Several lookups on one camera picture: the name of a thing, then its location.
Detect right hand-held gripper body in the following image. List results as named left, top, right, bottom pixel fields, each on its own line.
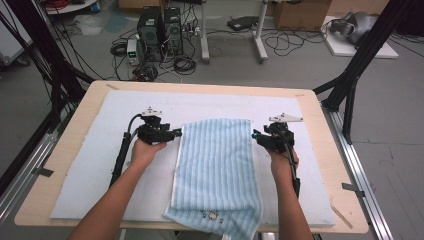
left=258, top=113, right=304, bottom=154

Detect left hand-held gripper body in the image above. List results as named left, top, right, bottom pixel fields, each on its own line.
left=136, top=106, right=176, bottom=146

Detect blue striped towel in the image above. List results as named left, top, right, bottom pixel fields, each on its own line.
left=163, top=117, right=264, bottom=240

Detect person's left hand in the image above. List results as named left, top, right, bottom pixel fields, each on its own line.
left=130, top=137, right=168, bottom=171

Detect person's right hand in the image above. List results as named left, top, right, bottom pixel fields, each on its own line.
left=268, top=146, right=300, bottom=181

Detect white foam mat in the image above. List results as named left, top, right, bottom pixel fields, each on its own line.
left=49, top=89, right=337, bottom=228

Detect wooden table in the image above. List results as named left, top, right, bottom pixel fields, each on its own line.
left=13, top=79, right=370, bottom=234

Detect white power supply unit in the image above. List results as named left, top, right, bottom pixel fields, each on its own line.
left=126, top=38, right=141, bottom=66

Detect large black computer tower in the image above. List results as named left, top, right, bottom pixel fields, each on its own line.
left=137, top=6, right=165, bottom=63

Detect slim black computer tower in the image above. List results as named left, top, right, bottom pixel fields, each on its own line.
left=163, top=7, right=184, bottom=56

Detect wooden stick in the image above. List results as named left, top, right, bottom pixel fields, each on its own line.
left=329, top=203, right=354, bottom=230

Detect white floor board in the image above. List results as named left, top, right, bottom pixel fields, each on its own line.
left=322, top=15, right=400, bottom=60

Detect flat black device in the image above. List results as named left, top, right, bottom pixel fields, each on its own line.
left=227, top=15, right=260, bottom=32

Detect teal plastic sheet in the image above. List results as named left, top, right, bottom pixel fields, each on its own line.
left=104, top=11, right=130, bottom=34

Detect clear plastic sheet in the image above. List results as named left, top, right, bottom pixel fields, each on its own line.
left=73, top=14, right=103, bottom=37

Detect large cardboard box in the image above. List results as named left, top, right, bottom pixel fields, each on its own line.
left=273, top=0, right=333, bottom=33

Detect low cardboard box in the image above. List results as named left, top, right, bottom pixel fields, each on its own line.
left=118, top=0, right=168, bottom=10

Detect grey bag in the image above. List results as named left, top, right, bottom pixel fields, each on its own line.
left=329, top=11, right=380, bottom=45

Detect round white table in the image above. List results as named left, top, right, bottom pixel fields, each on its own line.
left=44, top=0, right=100, bottom=16

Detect white cabinet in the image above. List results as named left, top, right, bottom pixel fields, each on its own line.
left=0, top=13, right=33, bottom=66

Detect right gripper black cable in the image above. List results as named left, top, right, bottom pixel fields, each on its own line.
left=279, top=131, right=302, bottom=200

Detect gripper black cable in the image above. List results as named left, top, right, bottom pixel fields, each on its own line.
left=279, top=131, right=302, bottom=200
left=109, top=113, right=144, bottom=188

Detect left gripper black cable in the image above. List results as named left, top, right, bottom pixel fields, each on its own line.
left=109, top=113, right=144, bottom=188

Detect large black cable coil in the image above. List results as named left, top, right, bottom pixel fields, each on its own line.
left=173, top=56, right=198, bottom=76

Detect small black cable coil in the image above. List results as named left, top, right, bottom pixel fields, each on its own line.
left=109, top=41, right=129, bottom=57

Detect white desk frame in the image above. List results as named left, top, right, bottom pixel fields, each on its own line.
left=199, top=0, right=270, bottom=65

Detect loose black floor cables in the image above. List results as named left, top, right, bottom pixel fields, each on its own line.
left=264, top=28, right=329, bottom=58

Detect aluminium rail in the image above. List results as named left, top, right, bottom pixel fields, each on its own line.
left=0, top=131, right=60, bottom=228
left=320, top=105, right=395, bottom=240

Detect black frame stand with cables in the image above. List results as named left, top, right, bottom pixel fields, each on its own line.
left=0, top=0, right=96, bottom=134

